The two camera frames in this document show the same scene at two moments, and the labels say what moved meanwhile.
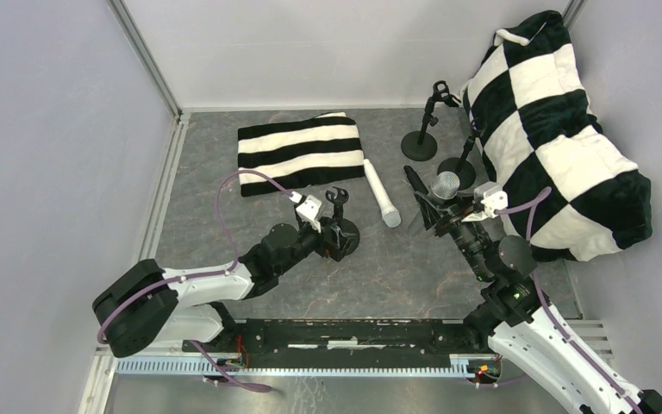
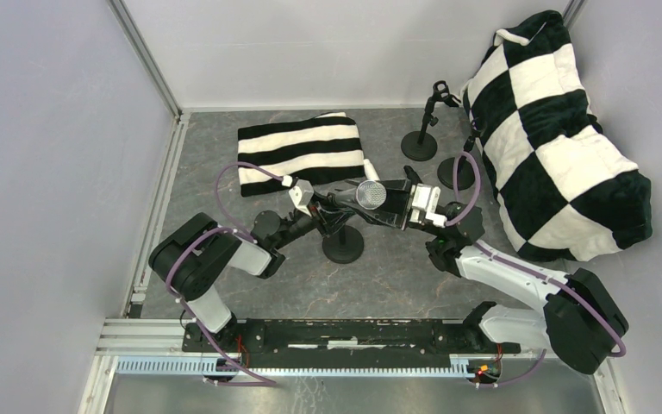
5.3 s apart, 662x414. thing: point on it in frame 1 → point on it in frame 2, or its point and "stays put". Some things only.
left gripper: (335, 233) → (320, 207)
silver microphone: (444, 185) → (369, 194)
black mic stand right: (459, 166) stays put
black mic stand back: (421, 146) stays put
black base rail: (346, 343) stays put
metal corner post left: (145, 53) stays put
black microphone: (415, 180) stays put
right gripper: (442, 214) → (405, 202)
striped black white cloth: (299, 153) stays put
